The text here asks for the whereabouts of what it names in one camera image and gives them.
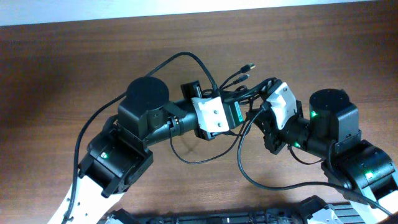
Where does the black USB cable bundle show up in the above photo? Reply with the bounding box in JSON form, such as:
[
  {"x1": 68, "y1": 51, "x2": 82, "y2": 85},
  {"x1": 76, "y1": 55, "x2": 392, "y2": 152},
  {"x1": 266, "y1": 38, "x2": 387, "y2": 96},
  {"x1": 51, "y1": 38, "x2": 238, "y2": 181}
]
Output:
[{"x1": 169, "y1": 63, "x2": 277, "y2": 165}]

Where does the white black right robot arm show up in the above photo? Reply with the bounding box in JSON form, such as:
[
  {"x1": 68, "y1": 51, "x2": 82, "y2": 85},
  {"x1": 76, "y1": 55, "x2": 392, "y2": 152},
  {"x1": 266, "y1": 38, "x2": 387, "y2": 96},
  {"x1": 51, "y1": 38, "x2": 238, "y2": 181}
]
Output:
[{"x1": 248, "y1": 89, "x2": 397, "y2": 223}]

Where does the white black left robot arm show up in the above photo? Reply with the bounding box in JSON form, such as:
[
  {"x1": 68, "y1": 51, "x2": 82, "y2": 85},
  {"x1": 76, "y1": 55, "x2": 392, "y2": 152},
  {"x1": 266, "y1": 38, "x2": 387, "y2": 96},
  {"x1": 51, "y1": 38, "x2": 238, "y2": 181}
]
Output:
[{"x1": 50, "y1": 77, "x2": 237, "y2": 223}]

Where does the black right camera cable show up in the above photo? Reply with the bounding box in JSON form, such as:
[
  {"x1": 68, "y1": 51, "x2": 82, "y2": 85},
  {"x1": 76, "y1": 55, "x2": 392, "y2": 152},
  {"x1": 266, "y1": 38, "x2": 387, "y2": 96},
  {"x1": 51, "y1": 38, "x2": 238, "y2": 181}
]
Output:
[{"x1": 236, "y1": 104, "x2": 392, "y2": 216}]

